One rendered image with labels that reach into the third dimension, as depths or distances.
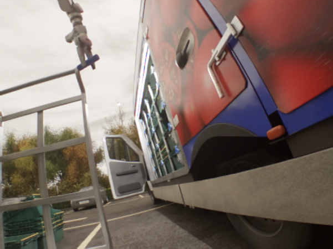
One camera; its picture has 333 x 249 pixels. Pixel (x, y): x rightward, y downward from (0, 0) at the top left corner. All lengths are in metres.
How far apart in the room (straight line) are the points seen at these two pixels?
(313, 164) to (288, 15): 0.41
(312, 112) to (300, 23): 0.23
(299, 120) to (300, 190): 0.22
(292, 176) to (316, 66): 0.33
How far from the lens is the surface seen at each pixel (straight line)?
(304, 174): 0.60
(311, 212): 0.65
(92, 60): 0.92
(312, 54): 0.51
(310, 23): 0.52
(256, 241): 1.16
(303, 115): 0.55
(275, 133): 0.59
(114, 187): 4.64
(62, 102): 1.01
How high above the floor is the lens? 0.58
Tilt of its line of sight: 21 degrees up
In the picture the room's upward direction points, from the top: 17 degrees counter-clockwise
